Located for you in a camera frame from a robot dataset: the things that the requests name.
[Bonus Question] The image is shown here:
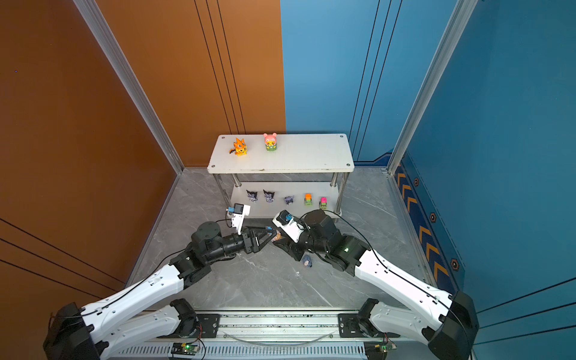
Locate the aluminium corner post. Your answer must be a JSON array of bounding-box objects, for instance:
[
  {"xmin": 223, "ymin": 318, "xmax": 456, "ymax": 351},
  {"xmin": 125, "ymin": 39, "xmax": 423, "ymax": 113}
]
[
  {"xmin": 386, "ymin": 0, "xmax": 479, "ymax": 176},
  {"xmin": 73, "ymin": 0, "xmax": 185, "ymax": 176}
]

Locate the green orange toy truck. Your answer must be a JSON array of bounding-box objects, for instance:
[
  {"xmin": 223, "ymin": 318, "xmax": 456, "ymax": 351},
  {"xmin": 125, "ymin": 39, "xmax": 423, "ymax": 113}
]
[{"xmin": 304, "ymin": 193, "xmax": 313, "ymax": 206}]

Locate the aluminium rail frame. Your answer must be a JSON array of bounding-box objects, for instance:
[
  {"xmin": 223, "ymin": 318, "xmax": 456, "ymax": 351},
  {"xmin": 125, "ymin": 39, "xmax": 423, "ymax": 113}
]
[{"xmin": 108, "ymin": 308, "xmax": 438, "ymax": 359}]

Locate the right green circuit board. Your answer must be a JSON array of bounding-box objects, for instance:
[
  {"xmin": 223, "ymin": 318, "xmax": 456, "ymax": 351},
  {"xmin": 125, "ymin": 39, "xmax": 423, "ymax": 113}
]
[{"xmin": 364, "ymin": 342, "xmax": 395, "ymax": 360}]

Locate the orange yellow duck toy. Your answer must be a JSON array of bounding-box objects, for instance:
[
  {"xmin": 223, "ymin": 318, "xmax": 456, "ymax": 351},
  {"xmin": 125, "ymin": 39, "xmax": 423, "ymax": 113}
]
[{"xmin": 229, "ymin": 138, "xmax": 248, "ymax": 156}]

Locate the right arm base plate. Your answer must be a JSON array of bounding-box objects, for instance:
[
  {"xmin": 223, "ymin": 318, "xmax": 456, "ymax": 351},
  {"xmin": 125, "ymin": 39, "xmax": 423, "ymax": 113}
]
[{"xmin": 337, "ymin": 313, "xmax": 386, "ymax": 338}]

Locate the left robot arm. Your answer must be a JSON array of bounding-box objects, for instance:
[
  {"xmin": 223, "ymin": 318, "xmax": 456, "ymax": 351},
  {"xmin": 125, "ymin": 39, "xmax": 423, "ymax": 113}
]
[{"xmin": 43, "ymin": 221, "xmax": 278, "ymax": 359}]

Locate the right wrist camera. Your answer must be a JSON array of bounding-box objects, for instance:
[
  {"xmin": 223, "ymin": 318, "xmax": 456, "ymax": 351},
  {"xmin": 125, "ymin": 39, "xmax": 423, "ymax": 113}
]
[{"xmin": 272, "ymin": 210, "xmax": 307, "ymax": 243}]

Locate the small blue figure toy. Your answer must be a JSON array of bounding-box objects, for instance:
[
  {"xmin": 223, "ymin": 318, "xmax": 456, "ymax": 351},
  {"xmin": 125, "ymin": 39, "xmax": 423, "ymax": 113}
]
[{"xmin": 301, "ymin": 255, "xmax": 313, "ymax": 268}]

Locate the pink yellow bear toy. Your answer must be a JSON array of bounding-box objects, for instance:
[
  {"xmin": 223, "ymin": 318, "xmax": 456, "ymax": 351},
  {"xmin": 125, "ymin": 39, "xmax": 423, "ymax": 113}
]
[{"xmin": 263, "ymin": 133, "xmax": 278, "ymax": 152}]

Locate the black white Kuromi figure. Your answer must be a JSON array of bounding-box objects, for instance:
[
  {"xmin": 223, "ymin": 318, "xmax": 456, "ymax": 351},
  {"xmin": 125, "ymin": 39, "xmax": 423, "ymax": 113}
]
[{"xmin": 246, "ymin": 190, "xmax": 258, "ymax": 203}]

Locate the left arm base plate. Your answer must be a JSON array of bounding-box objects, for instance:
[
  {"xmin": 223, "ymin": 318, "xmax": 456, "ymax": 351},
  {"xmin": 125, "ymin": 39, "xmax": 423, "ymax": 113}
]
[{"xmin": 160, "ymin": 313, "xmax": 221, "ymax": 339}]

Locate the white two-tier shelf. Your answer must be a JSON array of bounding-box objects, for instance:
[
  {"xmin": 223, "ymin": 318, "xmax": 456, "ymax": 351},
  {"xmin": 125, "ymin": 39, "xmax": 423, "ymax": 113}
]
[{"xmin": 207, "ymin": 133, "xmax": 355, "ymax": 219}]

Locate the pink green toy car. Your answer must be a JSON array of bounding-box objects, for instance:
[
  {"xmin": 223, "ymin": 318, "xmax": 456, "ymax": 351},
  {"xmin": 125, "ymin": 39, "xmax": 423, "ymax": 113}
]
[{"xmin": 319, "ymin": 196, "xmax": 328, "ymax": 210}]

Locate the left green circuit board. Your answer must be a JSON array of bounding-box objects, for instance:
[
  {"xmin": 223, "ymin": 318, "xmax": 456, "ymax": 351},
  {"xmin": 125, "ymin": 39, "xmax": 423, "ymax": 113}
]
[{"xmin": 170, "ymin": 343, "xmax": 202, "ymax": 358}]

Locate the left aluminium corner post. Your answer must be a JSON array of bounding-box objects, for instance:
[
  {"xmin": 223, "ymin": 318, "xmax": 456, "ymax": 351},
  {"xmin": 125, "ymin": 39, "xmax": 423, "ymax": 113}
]
[{"xmin": 73, "ymin": 0, "xmax": 185, "ymax": 176}]

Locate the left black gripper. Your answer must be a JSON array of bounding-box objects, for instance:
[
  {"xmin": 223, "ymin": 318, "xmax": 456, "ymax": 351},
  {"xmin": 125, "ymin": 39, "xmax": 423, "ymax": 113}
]
[{"xmin": 205, "ymin": 226, "xmax": 275, "ymax": 266}]

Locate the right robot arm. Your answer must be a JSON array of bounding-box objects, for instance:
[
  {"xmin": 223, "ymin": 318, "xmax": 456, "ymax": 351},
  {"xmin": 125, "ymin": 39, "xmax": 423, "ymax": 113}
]
[{"xmin": 273, "ymin": 209, "xmax": 479, "ymax": 359}]

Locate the right aluminium corner post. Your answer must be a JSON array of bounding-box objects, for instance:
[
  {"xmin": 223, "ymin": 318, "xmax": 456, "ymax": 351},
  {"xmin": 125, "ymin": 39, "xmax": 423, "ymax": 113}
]
[{"xmin": 386, "ymin": 0, "xmax": 479, "ymax": 176}]

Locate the blue Stitch ice-cream toy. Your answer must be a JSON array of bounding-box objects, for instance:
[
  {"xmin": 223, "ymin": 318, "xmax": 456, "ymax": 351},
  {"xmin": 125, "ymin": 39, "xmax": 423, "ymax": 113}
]
[{"xmin": 270, "ymin": 229, "xmax": 282, "ymax": 242}]

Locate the green circuit board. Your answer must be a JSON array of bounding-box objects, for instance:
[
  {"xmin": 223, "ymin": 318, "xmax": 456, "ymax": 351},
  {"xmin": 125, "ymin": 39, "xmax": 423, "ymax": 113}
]
[
  {"xmin": 170, "ymin": 343, "xmax": 202, "ymax": 358},
  {"xmin": 364, "ymin": 342, "xmax": 395, "ymax": 360}
]

